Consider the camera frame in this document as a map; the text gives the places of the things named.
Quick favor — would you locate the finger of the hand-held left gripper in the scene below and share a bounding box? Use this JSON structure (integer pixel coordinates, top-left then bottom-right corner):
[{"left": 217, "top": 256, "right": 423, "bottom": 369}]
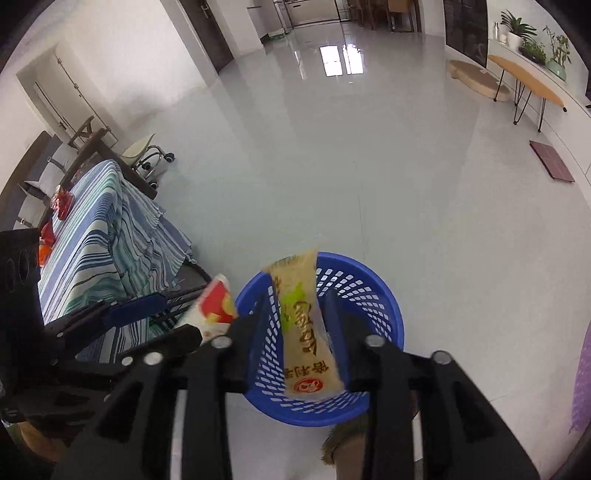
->
[
  {"left": 44, "top": 292, "right": 169, "bottom": 341},
  {"left": 46, "top": 323, "right": 204, "bottom": 376}
]

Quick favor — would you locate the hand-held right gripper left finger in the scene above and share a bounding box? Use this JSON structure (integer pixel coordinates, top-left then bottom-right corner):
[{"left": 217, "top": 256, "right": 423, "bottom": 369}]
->
[{"left": 52, "top": 276, "right": 280, "bottom": 480}]

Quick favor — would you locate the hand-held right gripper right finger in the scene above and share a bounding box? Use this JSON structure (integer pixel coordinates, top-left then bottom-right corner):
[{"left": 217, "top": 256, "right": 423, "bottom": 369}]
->
[{"left": 322, "top": 294, "right": 541, "bottom": 480}]

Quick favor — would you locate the white red snack packet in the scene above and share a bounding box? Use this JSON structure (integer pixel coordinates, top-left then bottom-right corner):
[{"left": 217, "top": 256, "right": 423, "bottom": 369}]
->
[{"left": 173, "top": 274, "right": 238, "bottom": 340}]

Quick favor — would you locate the beige green snack packet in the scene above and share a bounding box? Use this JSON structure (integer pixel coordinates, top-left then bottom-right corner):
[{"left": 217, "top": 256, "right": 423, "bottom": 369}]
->
[{"left": 262, "top": 249, "right": 348, "bottom": 401}]

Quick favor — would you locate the blue plastic basket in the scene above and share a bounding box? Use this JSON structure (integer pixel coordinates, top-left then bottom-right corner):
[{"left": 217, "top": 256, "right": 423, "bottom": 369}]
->
[{"left": 235, "top": 251, "right": 406, "bottom": 428}]

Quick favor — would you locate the black table leg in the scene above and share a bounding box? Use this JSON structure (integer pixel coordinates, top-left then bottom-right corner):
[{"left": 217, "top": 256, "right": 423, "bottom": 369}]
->
[{"left": 157, "top": 263, "right": 213, "bottom": 326}]

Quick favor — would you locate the blue green striped tablecloth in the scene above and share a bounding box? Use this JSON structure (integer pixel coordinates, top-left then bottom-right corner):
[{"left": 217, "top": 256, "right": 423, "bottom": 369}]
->
[{"left": 37, "top": 159, "right": 192, "bottom": 365}]

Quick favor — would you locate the brown sofa with grey cushions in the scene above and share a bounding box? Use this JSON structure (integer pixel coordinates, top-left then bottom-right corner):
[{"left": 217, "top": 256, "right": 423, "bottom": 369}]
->
[{"left": 0, "top": 130, "right": 70, "bottom": 232}]

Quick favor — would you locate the cream stool with wheels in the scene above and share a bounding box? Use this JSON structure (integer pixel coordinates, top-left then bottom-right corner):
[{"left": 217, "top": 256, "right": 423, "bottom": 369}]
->
[{"left": 121, "top": 133, "right": 177, "bottom": 190}]

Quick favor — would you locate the white door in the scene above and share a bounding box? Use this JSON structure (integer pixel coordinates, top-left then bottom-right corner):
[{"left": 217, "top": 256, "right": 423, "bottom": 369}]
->
[{"left": 16, "top": 44, "right": 121, "bottom": 139}]

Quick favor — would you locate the purple cloth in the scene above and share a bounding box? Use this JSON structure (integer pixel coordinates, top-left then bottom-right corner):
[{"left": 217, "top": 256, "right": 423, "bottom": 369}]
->
[{"left": 569, "top": 320, "right": 591, "bottom": 435}]

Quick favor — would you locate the maroon floor mat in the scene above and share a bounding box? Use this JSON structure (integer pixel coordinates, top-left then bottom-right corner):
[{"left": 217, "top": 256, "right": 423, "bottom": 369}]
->
[{"left": 529, "top": 140, "right": 575, "bottom": 183}]

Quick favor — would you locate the dark brown door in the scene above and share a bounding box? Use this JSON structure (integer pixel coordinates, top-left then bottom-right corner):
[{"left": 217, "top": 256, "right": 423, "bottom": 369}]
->
[{"left": 180, "top": 0, "right": 234, "bottom": 75}]

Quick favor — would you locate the kitchen counter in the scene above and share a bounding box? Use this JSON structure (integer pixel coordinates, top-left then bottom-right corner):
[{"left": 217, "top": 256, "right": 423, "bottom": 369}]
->
[{"left": 274, "top": 0, "right": 342, "bottom": 28}]

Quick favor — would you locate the wooden side table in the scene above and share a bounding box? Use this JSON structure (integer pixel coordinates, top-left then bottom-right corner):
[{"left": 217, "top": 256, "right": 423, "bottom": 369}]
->
[{"left": 487, "top": 54, "right": 568, "bottom": 132}]

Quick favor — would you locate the wooden dining chair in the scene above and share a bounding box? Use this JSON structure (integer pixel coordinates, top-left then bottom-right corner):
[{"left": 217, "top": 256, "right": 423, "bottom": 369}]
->
[{"left": 388, "top": 0, "right": 423, "bottom": 33}]

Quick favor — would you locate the small dark planter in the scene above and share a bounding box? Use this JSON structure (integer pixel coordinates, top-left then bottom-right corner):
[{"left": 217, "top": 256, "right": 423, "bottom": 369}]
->
[{"left": 518, "top": 39, "right": 548, "bottom": 65}]

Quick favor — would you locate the plant in green pot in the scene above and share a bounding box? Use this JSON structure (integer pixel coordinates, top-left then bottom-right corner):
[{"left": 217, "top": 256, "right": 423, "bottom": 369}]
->
[{"left": 542, "top": 25, "right": 573, "bottom": 84}]

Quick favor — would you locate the plant in white pot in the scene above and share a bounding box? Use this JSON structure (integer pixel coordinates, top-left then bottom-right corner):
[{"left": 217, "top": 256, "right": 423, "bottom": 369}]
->
[{"left": 500, "top": 9, "right": 539, "bottom": 51}]

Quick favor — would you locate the black wall panel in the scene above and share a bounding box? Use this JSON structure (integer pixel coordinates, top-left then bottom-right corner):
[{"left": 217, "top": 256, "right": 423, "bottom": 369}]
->
[{"left": 443, "top": 0, "right": 490, "bottom": 68}]

